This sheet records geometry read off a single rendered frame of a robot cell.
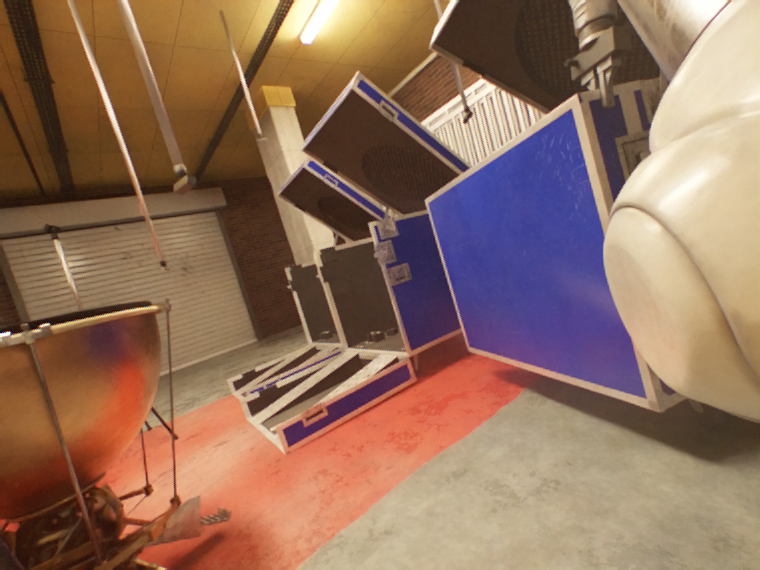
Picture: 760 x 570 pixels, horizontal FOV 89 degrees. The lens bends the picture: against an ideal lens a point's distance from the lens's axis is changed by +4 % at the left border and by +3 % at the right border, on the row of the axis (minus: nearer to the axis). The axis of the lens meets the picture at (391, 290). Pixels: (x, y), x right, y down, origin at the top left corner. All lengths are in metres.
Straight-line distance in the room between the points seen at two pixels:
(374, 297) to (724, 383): 2.93
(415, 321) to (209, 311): 5.97
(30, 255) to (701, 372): 7.82
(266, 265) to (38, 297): 3.47
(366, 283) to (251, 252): 5.42
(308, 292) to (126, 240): 4.53
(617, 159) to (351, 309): 2.26
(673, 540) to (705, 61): 0.96
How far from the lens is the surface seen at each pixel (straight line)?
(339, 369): 2.66
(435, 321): 2.32
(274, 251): 8.43
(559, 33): 2.13
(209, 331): 7.79
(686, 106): 0.26
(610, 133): 1.12
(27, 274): 7.79
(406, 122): 2.54
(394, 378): 2.16
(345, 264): 3.00
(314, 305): 3.93
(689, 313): 0.19
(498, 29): 2.11
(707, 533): 1.12
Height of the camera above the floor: 0.70
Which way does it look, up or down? 4 degrees down
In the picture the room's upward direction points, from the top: 17 degrees counter-clockwise
